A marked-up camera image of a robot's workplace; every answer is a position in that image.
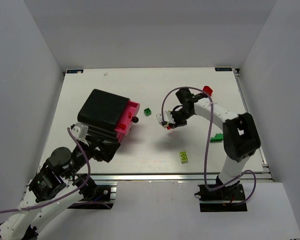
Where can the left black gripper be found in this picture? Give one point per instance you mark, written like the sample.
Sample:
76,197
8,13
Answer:
96,144

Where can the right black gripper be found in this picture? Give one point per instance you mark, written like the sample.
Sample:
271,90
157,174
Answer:
176,119

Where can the large red lego piece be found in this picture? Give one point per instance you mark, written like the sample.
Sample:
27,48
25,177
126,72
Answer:
208,90

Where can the black drawer cabinet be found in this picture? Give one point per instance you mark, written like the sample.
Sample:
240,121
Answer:
101,113

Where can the pink top drawer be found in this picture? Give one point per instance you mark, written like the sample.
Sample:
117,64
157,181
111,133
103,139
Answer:
132,107

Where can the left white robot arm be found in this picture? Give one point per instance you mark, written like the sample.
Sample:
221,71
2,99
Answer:
56,187

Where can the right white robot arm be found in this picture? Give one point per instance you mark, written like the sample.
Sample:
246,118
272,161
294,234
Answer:
240,135

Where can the dark green square lego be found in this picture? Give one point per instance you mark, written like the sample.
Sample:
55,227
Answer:
147,112

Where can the lime lego near front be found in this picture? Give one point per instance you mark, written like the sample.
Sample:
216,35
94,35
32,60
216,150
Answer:
183,157

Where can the green stepped lego piece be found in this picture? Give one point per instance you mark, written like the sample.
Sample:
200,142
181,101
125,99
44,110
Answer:
219,137

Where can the right blue corner label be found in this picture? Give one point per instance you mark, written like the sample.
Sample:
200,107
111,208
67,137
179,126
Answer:
223,69

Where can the blue corner label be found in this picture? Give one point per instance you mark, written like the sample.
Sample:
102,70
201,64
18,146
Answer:
223,69
74,71

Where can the left blue corner label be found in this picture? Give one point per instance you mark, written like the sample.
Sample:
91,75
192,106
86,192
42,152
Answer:
74,71

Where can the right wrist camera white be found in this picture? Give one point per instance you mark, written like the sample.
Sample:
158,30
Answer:
165,119

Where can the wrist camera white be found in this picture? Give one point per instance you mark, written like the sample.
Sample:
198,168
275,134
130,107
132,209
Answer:
165,119
80,130

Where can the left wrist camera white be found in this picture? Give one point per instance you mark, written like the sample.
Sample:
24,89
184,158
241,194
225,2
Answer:
80,130

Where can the aluminium table front rail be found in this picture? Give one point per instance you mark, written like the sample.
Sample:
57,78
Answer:
263,176

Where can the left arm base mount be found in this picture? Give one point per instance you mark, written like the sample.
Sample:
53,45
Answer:
95,196

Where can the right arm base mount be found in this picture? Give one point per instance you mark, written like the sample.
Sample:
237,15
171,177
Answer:
226,199

